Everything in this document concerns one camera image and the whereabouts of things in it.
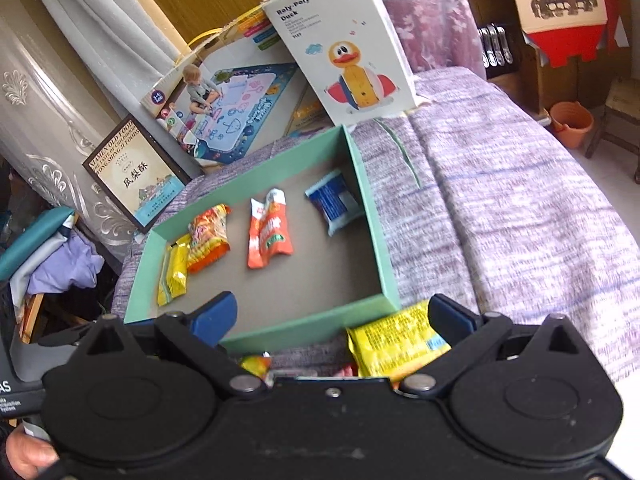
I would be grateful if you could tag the drawing mat toy box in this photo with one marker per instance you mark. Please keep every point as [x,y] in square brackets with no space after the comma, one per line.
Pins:
[235,100]

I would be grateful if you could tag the brown framed pastry box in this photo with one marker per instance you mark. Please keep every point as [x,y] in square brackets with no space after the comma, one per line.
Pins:
[135,175]

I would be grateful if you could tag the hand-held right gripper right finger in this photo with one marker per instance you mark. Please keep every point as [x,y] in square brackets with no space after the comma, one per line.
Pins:
[450,317]

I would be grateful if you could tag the blue snack packet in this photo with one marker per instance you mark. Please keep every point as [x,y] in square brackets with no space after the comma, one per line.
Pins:
[332,202]

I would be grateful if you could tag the large yellow snack packet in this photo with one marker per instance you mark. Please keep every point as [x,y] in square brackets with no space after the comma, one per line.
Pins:
[395,345]

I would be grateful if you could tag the lavender cloth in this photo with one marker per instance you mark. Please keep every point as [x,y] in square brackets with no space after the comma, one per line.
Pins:
[65,265]

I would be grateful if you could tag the wooden chair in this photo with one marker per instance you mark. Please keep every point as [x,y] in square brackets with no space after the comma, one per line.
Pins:
[617,110]

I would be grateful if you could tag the person's left hand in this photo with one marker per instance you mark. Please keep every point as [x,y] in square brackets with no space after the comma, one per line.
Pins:
[22,452]

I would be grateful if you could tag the pink floral cloth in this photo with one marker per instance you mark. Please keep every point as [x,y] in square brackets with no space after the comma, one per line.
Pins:
[430,25]

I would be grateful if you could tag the grey ornate cabinet door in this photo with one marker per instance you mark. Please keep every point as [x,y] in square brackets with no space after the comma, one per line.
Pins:
[40,125]

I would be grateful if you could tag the small orange snack packet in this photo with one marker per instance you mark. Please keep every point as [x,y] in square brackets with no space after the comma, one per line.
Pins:
[256,364]

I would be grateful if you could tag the grey curtain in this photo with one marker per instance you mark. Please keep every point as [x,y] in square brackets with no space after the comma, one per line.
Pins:
[100,25]

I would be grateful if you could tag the terracotta pot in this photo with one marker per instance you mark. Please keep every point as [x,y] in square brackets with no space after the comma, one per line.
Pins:
[571,122]

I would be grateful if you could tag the teal cushion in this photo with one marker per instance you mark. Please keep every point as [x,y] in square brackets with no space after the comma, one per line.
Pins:
[30,240]

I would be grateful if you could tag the orange yellow snack packet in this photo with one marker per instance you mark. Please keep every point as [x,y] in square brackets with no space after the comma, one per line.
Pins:
[207,237]

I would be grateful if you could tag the red paper poster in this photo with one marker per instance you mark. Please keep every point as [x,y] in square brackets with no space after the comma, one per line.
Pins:
[560,20]

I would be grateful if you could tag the white duck toy box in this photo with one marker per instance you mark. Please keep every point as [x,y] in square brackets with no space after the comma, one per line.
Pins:
[350,60]

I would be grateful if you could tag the yellow flat box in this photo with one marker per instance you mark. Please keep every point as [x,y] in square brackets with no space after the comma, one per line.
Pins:
[306,114]

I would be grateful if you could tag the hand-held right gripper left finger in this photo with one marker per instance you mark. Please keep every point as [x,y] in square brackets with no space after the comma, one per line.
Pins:
[219,312]

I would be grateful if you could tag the red snack packet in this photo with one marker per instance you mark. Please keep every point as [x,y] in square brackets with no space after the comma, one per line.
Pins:
[346,372]

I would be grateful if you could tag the green cardboard box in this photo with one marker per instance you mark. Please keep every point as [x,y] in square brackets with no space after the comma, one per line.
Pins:
[310,270]

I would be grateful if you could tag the orange white snack packet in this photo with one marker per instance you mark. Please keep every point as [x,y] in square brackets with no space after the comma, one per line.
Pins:
[269,235]

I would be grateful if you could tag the row of metal clips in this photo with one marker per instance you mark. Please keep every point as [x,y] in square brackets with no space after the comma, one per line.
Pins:
[495,45]

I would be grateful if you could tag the small yellow snack packet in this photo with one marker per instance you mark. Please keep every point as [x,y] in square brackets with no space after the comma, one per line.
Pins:
[174,272]

